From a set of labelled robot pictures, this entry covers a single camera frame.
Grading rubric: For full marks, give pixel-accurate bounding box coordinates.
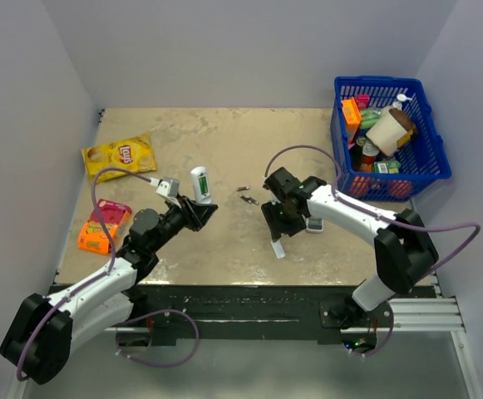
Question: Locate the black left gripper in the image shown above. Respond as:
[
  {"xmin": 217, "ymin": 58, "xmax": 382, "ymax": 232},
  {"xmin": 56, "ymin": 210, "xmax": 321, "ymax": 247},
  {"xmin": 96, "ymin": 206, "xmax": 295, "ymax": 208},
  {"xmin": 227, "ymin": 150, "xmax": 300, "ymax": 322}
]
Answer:
[{"xmin": 150, "ymin": 194, "xmax": 217, "ymax": 253}]

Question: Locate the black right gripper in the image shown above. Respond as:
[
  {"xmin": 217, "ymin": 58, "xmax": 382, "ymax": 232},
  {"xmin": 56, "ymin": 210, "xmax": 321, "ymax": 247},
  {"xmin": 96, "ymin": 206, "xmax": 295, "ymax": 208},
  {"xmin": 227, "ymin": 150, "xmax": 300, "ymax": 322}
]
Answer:
[{"xmin": 262, "ymin": 197, "xmax": 307, "ymax": 242}]

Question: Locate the white battery cover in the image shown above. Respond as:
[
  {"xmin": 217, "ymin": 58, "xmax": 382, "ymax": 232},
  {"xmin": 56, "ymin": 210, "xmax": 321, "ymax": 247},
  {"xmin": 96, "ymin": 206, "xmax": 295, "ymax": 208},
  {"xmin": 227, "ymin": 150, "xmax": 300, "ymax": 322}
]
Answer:
[{"xmin": 271, "ymin": 240, "xmax": 285, "ymax": 259}]

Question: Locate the green battery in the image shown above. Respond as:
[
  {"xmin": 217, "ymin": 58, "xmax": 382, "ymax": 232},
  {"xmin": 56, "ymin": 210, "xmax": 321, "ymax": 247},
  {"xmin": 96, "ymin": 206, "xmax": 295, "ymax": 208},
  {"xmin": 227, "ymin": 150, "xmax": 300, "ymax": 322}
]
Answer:
[{"xmin": 199, "ymin": 175, "xmax": 209, "ymax": 196}]

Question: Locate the white remote control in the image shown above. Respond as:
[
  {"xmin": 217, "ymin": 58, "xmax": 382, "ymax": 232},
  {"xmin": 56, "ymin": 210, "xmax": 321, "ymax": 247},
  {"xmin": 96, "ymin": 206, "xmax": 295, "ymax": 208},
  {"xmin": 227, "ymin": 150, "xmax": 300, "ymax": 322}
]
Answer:
[{"xmin": 190, "ymin": 166, "xmax": 212, "ymax": 204}]

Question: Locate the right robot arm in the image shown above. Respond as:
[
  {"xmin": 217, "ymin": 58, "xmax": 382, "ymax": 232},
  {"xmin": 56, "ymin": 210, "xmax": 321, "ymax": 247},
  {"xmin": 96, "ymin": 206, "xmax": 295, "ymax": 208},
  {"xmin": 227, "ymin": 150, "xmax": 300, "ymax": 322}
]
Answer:
[{"xmin": 261, "ymin": 167, "xmax": 438, "ymax": 327}]

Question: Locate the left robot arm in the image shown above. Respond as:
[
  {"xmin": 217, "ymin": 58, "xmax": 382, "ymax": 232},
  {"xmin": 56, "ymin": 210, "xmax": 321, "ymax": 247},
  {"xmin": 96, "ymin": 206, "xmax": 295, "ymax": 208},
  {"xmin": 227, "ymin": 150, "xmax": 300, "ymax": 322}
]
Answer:
[{"xmin": 0, "ymin": 196, "xmax": 219, "ymax": 385}]

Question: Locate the grey buttoned remote control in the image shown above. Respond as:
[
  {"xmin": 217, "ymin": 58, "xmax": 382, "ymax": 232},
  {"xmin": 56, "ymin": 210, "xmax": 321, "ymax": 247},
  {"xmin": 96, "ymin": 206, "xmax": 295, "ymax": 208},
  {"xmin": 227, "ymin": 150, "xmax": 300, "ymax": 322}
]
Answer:
[{"xmin": 306, "ymin": 218, "xmax": 324, "ymax": 234}]

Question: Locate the yellow Lays chips bag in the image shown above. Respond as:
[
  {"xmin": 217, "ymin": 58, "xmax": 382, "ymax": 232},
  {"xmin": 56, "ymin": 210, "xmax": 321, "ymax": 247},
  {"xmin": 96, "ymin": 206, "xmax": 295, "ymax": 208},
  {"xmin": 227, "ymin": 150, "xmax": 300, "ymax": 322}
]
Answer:
[{"xmin": 81, "ymin": 132, "xmax": 157, "ymax": 182}]

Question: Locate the orange pink candy box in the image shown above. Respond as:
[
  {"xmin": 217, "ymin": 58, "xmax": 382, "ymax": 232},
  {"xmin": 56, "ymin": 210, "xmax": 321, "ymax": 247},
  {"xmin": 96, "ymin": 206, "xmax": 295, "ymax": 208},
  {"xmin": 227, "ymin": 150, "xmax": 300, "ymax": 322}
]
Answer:
[{"xmin": 77, "ymin": 199, "xmax": 132, "ymax": 255}]

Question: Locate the red can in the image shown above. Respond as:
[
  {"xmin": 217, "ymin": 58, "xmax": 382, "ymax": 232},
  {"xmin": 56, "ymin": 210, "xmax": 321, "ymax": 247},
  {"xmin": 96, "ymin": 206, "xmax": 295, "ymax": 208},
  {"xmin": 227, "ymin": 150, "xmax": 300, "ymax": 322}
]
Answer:
[{"xmin": 356, "ymin": 141, "xmax": 380, "ymax": 173}]

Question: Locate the green box in basket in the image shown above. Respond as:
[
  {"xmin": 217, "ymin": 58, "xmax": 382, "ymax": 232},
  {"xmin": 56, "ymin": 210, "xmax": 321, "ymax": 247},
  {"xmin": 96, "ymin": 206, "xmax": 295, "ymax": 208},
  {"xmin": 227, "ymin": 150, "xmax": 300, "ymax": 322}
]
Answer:
[{"xmin": 372, "ymin": 160, "xmax": 401, "ymax": 175}]

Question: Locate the orange box in basket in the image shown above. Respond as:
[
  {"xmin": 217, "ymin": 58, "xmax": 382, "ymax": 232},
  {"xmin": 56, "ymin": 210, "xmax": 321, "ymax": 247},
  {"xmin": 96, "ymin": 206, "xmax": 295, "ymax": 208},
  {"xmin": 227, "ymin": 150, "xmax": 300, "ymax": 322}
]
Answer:
[{"xmin": 341, "ymin": 98, "xmax": 362, "ymax": 144}]

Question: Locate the blue plastic basket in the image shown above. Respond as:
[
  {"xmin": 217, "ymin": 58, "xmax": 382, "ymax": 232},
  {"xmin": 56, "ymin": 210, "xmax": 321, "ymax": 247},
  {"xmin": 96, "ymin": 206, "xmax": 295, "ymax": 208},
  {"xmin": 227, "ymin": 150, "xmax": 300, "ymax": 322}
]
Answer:
[{"xmin": 330, "ymin": 76, "xmax": 451, "ymax": 201}]

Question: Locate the green bottle in basket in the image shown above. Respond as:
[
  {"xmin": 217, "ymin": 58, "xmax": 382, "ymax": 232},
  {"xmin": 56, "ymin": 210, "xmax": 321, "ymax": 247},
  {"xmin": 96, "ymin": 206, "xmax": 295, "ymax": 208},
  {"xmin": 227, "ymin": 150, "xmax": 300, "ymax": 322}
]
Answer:
[{"xmin": 359, "ymin": 108, "xmax": 382, "ymax": 130}]

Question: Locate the paper cup with brown lid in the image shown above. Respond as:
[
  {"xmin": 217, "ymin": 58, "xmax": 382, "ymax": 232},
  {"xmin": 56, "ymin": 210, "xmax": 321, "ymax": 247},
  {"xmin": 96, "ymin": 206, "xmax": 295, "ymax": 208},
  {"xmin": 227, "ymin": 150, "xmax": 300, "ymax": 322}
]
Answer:
[{"xmin": 366, "ymin": 107, "xmax": 419, "ymax": 156}]

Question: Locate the pink box in basket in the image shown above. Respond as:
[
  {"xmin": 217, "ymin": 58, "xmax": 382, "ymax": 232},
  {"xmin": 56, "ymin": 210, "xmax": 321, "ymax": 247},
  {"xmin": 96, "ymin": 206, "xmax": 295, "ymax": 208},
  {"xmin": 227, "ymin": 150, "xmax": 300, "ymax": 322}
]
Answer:
[{"xmin": 354, "ymin": 94, "xmax": 370, "ymax": 111}]

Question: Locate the white pump bottle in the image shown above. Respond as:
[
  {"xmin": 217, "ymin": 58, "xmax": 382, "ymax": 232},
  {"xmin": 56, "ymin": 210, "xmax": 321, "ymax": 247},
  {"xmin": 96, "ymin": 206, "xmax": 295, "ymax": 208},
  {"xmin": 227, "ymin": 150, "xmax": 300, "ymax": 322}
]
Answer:
[{"xmin": 392, "ymin": 93, "xmax": 412, "ymax": 111}]

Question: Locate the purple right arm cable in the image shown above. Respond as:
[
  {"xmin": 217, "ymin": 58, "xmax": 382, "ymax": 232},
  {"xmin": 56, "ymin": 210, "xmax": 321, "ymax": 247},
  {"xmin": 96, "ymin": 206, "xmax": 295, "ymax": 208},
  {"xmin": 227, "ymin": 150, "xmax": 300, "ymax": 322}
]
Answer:
[{"xmin": 264, "ymin": 144, "xmax": 482, "ymax": 279}]

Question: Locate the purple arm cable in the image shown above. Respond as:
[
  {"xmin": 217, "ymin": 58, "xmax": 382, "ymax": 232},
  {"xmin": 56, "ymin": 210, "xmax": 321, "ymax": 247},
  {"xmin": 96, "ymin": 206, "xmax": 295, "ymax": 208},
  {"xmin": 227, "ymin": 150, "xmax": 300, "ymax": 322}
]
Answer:
[
  {"xmin": 264, "ymin": 144, "xmax": 482, "ymax": 279},
  {"xmin": 15, "ymin": 167, "xmax": 155, "ymax": 382}
]

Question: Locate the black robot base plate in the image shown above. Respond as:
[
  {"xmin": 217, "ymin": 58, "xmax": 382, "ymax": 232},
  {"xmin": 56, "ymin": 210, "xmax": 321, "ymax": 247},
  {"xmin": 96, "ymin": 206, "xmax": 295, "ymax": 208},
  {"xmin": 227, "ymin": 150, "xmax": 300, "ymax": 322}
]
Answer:
[{"xmin": 86, "ymin": 283, "xmax": 396, "ymax": 348}]

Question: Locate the aluminium rail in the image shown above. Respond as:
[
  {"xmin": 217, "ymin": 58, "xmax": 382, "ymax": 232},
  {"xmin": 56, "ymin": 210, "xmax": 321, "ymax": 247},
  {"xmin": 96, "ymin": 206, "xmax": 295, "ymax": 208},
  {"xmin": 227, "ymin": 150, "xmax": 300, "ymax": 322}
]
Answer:
[{"xmin": 390, "ymin": 298, "xmax": 466, "ymax": 333}]

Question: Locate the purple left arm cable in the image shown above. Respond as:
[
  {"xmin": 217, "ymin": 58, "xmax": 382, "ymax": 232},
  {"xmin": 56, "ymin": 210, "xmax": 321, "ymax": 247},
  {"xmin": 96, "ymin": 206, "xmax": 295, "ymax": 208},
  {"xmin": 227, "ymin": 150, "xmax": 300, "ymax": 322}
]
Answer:
[{"xmin": 15, "ymin": 167, "xmax": 155, "ymax": 382}]

